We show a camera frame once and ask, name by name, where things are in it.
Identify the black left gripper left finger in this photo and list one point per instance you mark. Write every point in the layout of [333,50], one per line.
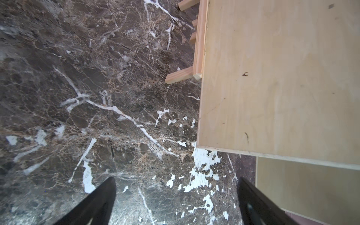
[95,209]

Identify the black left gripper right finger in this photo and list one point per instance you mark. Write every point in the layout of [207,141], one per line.
[257,209]

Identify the light plywood board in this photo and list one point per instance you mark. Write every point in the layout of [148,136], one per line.
[282,80]

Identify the small wooden easel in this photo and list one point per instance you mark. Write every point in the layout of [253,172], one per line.
[198,39]

